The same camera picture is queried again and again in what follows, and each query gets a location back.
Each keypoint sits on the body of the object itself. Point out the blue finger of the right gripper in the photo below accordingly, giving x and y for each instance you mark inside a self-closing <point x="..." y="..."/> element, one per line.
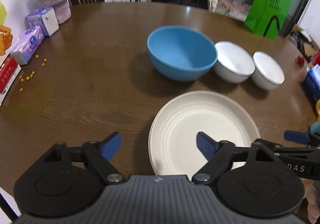
<point x="296" y="137"/>

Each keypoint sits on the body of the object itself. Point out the white bowl left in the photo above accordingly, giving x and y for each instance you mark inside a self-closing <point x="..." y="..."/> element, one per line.
<point x="234" y="64"/>

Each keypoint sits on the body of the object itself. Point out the green paper bag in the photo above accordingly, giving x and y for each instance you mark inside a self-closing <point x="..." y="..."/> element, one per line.
<point x="266" y="17"/>

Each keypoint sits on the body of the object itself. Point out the purple tissue pack upper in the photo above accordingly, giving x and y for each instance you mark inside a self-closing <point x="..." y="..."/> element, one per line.
<point x="44" y="18"/>

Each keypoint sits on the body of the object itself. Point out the red label bottle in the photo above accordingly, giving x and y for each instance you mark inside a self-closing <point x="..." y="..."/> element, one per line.
<point x="315" y="60"/>

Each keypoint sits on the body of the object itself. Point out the white bowl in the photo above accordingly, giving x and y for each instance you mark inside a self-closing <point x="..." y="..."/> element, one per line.
<point x="234" y="64"/>
<point x="268" y="74"/>

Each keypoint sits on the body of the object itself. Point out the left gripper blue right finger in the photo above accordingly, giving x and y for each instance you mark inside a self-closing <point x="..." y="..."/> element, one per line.
<point x="206" y="145"/>

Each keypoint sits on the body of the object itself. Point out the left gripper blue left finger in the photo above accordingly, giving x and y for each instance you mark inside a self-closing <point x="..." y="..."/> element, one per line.
<point x="110" y="145"/>

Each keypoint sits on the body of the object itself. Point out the small red flower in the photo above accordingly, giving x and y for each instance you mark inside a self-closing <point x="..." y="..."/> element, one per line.
<point x="300" y="61"/>

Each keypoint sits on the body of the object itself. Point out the yellow green snack box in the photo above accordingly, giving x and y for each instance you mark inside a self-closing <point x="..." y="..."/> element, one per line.
<point x="5" y="36"/>

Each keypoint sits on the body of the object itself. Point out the white bowl right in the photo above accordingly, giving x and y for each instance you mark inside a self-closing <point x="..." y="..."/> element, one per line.
<point x="268" y="74"/>

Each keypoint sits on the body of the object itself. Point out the purple tissue pack lower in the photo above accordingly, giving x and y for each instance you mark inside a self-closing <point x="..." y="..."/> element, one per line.
<point x="27" y="44"/>

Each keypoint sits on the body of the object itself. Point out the scattered corn kernels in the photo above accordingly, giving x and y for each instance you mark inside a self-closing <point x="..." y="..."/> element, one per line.
<point x="31" y="71"/>

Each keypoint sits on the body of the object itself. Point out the cream plate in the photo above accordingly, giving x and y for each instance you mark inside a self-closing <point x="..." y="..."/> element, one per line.
<point x="172" y="136"/>

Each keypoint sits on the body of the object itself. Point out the person right hand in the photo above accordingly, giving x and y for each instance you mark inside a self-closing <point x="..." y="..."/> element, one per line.
<point x="313" y="207"/>

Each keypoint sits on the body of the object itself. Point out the yellow mug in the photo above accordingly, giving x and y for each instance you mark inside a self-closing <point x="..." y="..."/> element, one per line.
<point x="317" y="107"/>

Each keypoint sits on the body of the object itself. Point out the blue tissue box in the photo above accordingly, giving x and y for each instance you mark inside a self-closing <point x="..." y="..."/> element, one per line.
<point x="310" y="84"/>

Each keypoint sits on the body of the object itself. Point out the red box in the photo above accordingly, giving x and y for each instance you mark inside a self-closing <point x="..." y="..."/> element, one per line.
<point x="7" y="69"/>

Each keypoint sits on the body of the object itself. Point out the purple tissue pack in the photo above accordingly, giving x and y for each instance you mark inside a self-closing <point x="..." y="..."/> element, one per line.
<point x="27" y="44"/>
<point x="44" y="18"/>

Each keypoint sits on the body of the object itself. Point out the blue bowl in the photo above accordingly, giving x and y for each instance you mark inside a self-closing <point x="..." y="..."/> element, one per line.
<point x="180" y="53"/>

